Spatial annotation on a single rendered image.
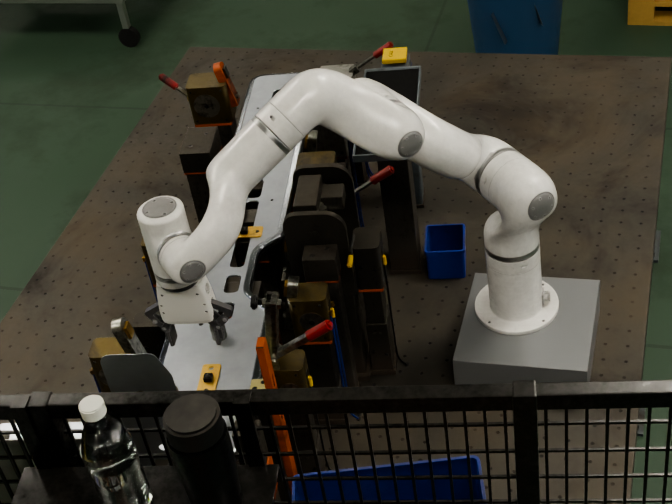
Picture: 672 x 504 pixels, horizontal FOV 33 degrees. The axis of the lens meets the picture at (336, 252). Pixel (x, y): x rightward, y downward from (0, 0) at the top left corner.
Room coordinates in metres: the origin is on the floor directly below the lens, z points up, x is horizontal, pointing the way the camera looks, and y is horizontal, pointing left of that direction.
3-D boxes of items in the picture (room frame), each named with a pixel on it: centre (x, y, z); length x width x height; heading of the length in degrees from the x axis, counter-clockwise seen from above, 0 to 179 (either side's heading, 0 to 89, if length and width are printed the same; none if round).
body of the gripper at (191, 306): (1.64, 0.29, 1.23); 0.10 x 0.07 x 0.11; 78
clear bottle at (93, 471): (0.99, 0.32, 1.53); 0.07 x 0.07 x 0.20
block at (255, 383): (1.54, 0.19, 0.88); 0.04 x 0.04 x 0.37; 79
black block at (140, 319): (1.87, 0.43, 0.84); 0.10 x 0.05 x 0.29; 79
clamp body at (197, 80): (2.72, 0.28, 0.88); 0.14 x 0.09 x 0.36; 79
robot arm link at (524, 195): (1.89, -0.39, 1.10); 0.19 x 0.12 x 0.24; 23
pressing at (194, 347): (2.12, 0.20, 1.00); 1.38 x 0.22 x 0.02; 169
